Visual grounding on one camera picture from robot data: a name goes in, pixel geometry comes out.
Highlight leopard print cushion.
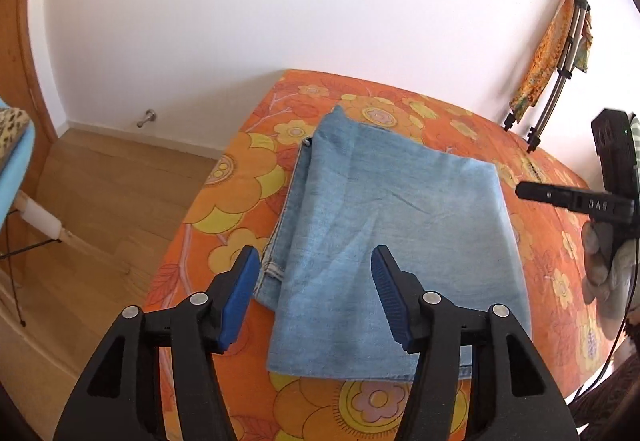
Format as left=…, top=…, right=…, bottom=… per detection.
left=0, top=107, right=32, bottom=166

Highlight person's right hand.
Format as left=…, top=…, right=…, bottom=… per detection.
left=580, top=222, right=640, bottom=320

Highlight orange patterned scarf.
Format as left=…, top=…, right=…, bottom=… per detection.
left=509, top=0, right=576, bottom=112

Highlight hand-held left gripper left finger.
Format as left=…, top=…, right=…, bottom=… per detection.
left=52, top=245, right=262, bottom=441

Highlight orange floral bedspread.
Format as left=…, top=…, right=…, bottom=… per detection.
left=142, top=68, right=626, bottom=441

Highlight black cable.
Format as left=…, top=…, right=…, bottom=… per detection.
left=567, top=291, right=636, bottom=409

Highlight light blue denim pants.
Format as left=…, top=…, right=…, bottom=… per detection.
left=252, top=105, right=533, bottom=382

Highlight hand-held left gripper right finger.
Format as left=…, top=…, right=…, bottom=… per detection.
left=370, top=245, right=576, bottom=441

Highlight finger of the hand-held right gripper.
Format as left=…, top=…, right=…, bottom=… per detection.
left=515, top=182, right=571, bottom=208

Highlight light blue chair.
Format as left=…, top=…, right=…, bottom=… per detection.
left=0, top=108, right=68, bottom=327

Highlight metal camera tripod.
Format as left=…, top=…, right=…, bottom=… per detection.
left=502, top=0, right=593, bottom=154

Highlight green floral scarf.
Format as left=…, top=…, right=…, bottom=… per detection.
left=572, top=8, right=596, bottom=74

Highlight wooden door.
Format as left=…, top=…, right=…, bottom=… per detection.
left=0, top=0, right=61, bottom=192

